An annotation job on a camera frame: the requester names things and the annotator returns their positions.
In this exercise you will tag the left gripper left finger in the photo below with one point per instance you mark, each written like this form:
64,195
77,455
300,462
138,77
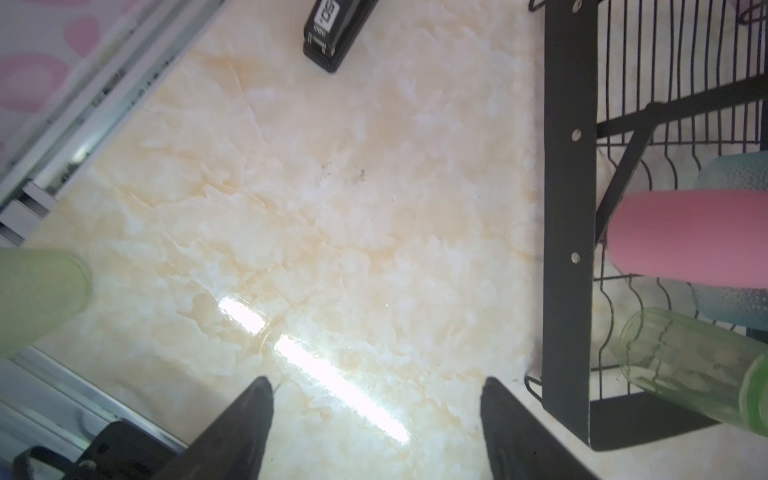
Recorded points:
233,446

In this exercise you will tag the pink cup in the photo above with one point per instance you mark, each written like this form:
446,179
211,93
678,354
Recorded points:
711,237

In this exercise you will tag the black stapler left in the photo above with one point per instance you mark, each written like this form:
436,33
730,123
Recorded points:
331,29

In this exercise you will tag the green transparent cup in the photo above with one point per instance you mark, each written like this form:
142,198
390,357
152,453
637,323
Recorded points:
696,365

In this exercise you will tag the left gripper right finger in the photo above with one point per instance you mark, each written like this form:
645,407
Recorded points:
518,445

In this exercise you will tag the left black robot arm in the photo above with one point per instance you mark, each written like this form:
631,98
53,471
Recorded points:
120,451

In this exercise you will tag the black wire dish rack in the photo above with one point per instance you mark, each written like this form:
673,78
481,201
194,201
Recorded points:
639,96

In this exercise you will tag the teal frosted tumbler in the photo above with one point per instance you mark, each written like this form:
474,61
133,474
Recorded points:
746,171
739,306

